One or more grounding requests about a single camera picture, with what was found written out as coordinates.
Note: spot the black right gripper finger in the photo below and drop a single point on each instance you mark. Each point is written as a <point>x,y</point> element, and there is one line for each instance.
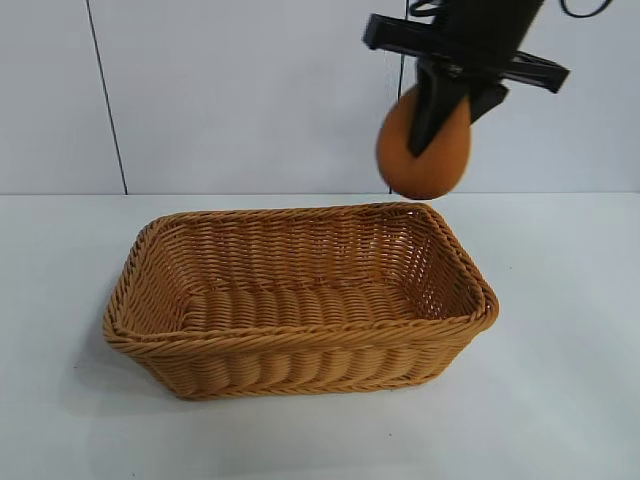
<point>435,110</point>
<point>487,100</point>

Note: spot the tan woven wicker basket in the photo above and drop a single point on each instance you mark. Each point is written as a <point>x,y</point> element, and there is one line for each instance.
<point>300,340</point>

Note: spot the orange-brown bread roll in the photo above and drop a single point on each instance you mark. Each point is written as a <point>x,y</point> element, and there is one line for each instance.
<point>430,175</point>

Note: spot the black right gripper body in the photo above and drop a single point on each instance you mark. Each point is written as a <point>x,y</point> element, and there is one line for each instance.
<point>480,35</point>

